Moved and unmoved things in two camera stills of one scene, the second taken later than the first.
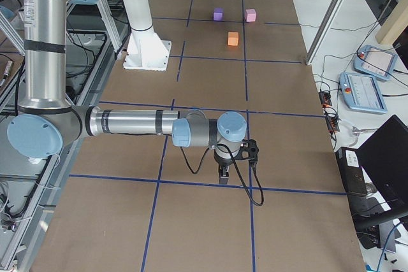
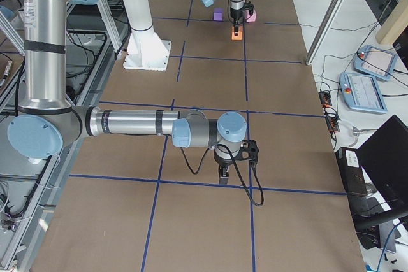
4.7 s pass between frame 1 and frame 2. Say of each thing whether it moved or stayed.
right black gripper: stayed
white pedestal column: stayed
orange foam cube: moved
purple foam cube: stayed
